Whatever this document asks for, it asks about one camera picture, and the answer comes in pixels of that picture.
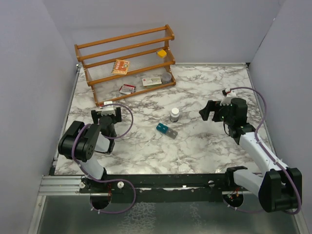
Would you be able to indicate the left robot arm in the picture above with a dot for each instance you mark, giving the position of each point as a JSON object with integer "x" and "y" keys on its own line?
{"x": 80, "y": 141}

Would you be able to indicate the blue and grey pill organizer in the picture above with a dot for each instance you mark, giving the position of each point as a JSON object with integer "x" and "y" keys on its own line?
{"x": 166, "y": 130}

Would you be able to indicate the aluminium frame rail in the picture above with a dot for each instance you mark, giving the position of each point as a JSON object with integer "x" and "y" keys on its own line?
{"x": 59, "y": 185}

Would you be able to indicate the yellow lidded small jar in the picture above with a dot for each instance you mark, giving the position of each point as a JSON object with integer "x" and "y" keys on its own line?
{"x": 161, "y": 53}

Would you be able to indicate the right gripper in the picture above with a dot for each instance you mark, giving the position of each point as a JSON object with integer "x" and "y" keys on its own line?
{"x": 205, "y": 112}

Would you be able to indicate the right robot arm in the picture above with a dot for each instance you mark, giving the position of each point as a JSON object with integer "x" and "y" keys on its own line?
{"x": 280, "y": 187}

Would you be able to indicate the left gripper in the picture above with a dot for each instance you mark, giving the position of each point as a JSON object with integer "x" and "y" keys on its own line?
{"x": 117, "y": 118}

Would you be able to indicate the wooden three-tier shelf rack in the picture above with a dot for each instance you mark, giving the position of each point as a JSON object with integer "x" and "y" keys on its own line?
{"x": 97, "y": 59}

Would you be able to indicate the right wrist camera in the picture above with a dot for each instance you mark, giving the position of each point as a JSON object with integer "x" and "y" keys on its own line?
{"x": 228, "y": 96}

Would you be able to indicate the orange spiral notebook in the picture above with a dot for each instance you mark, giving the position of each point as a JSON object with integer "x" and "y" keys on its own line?
{"x": 120, "y": 67}

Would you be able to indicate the red white medicine box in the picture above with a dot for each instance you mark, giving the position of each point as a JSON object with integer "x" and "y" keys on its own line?
{"x": 127, "y": 89}

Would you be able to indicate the green white medicine box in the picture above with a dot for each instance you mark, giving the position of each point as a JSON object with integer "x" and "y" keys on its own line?
{"x": 151, "y": 82}

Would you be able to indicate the clear round plastic jar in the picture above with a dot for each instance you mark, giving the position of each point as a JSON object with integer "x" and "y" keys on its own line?
{"x": 166, "y": 78}

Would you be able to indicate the white pill bottle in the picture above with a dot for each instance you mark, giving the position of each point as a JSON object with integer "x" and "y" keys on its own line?
{"x": 174, "y": 115}

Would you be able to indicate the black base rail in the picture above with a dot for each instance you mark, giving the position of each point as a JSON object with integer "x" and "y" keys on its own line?
{"x": 159, "y": 188}

